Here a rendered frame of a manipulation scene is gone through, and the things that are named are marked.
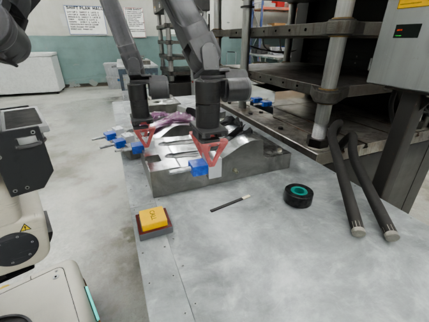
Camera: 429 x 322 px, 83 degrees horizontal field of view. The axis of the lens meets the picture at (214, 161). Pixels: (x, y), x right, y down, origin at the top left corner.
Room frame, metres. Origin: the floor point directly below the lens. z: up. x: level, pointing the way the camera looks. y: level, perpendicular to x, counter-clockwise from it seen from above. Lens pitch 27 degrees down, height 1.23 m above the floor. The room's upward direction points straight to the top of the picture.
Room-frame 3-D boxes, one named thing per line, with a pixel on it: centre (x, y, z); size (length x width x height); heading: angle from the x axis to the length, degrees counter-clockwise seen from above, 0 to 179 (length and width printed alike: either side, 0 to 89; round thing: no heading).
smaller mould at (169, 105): (1.55, 0.33, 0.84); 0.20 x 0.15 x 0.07; 113
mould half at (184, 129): (1.11, 0.22, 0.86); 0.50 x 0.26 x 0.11; 130
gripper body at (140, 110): (0.78, 0.24, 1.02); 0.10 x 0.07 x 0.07; 23
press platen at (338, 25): (1.69, -0.59, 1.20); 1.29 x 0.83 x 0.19; 23
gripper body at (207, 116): (0.56, 0.02, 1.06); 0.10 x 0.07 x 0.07; 23
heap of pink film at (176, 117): (1.10, 0.22, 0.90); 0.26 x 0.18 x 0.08; 130
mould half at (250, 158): (0.82, 0.00, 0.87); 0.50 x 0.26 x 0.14; 113
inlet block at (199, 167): (0.54, 0.05, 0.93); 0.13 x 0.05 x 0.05; 113
